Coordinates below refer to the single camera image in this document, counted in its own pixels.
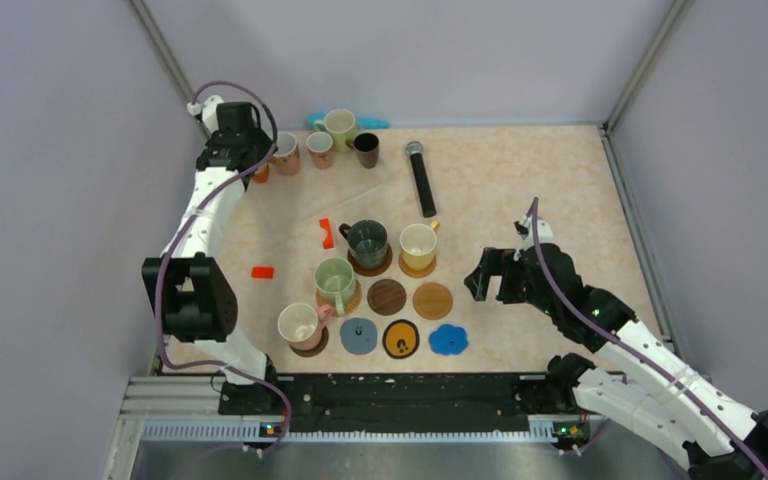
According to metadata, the walnut grooved round coaster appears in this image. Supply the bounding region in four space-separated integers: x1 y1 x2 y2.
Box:
290 328 330 358

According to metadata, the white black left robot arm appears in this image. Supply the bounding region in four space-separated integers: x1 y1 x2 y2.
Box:
141 102 291 415

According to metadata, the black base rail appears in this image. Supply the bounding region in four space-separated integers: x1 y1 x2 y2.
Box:
218 373 587 434

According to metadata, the light green mug front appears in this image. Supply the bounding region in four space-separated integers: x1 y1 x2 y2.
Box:
314 258 358 316

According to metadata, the light brown round coaster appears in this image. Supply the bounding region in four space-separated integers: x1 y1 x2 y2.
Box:
399 255 437 278

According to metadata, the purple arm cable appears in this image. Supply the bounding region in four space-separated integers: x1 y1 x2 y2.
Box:
523 196 768 480
153 80 293 458

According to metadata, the small grey blue mug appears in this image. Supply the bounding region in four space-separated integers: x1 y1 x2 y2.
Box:
306 131 334 170

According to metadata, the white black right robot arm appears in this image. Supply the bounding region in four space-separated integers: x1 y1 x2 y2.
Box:
464 243 768 479

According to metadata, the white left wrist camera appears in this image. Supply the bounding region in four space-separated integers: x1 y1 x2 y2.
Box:
186 95 224 136

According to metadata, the orange plastic piece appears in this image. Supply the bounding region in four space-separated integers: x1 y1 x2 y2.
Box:
318 217 334 250

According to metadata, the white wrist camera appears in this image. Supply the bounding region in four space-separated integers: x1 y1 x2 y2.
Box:
186 95 224 136
514 214 554 260

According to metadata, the small orange rectangular block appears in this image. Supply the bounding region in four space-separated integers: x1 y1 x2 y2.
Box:
250 266 275 280

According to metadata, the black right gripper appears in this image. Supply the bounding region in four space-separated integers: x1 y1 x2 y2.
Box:
465 246 559 317

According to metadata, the grey smiley silicone coaster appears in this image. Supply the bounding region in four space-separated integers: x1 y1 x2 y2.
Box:
339 317 378 356

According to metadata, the dark walnut round coaster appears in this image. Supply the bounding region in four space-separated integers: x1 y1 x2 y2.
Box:
367 279 407 316

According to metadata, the sage green mug back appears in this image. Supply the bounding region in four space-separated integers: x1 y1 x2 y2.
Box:
313 109 359 152

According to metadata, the black handheld microphone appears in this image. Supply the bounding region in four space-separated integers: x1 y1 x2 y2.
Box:
405 141 437 218

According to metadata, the blue cloud shaped coaster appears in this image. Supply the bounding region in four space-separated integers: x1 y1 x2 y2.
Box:
428 324 469 356

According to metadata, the dark green mug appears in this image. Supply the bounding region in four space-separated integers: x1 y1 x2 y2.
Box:
338 219 388 270

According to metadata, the small orange mug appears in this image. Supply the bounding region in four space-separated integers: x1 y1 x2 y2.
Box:
251 163 270 184

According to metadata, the pink mug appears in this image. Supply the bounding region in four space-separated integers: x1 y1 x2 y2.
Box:
277 303 335 351

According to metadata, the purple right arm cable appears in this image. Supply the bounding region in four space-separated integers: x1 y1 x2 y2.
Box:
523 196 768 480

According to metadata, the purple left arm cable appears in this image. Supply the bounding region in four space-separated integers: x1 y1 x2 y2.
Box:
153 80 293 458

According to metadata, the yellow mug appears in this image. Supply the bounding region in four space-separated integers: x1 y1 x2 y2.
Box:
399 221 439 271

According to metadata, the tan wooden round coaster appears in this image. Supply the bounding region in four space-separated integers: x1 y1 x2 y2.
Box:
412 282 453 321

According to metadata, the dark wooden round coaster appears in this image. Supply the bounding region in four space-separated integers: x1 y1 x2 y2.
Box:
347 245 393 277

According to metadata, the brown mug white interior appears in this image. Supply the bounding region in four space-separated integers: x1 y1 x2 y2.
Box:
270 131 301 176

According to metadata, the dark brown mug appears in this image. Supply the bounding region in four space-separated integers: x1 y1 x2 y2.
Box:
345 132 380 169

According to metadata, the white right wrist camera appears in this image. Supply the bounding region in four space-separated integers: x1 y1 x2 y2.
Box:
514 214 554 260

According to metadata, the orange black smiley coaster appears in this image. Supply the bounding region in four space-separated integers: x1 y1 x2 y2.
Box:
382 319 420 360

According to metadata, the light blue plastic object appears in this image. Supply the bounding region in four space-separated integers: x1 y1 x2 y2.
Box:
306 113 390 130

